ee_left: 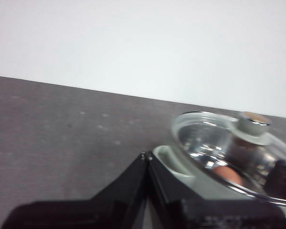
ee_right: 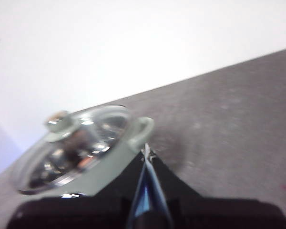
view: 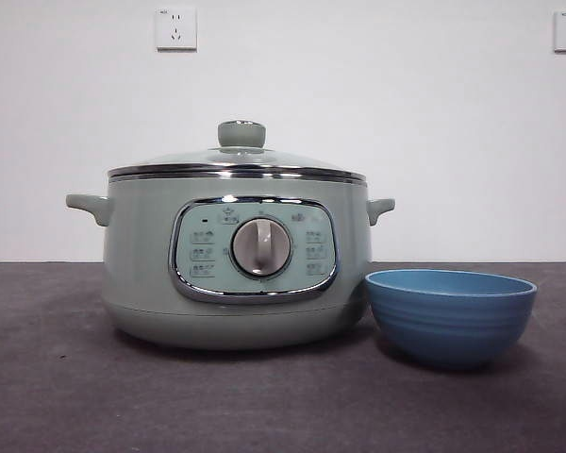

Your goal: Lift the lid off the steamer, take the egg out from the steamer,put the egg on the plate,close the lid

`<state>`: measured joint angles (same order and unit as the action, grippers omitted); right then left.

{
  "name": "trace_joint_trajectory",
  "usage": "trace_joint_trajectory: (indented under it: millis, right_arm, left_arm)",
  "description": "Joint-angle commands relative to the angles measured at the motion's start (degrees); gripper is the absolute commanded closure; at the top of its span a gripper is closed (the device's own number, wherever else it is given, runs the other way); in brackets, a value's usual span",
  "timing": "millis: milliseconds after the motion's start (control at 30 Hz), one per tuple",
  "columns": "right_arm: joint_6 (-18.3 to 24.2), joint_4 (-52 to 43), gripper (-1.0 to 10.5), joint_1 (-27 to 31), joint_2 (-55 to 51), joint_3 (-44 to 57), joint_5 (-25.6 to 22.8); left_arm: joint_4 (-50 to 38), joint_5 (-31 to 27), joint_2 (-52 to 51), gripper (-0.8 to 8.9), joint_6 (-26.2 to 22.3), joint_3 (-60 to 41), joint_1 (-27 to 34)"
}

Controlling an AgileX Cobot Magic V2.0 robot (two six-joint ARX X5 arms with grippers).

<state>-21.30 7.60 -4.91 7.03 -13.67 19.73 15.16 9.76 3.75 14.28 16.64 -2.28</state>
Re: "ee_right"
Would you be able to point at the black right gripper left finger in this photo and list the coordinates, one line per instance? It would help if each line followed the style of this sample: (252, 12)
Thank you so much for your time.
(85, 212)

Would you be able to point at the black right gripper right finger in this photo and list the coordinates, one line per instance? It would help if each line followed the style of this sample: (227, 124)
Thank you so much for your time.
(205, 212)

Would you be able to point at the glass lid with green knob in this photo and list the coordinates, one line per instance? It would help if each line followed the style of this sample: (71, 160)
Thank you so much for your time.
(85, 148)

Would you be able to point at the pale green electric steamer pot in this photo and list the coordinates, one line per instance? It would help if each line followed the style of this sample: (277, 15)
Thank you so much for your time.
(116, 165)

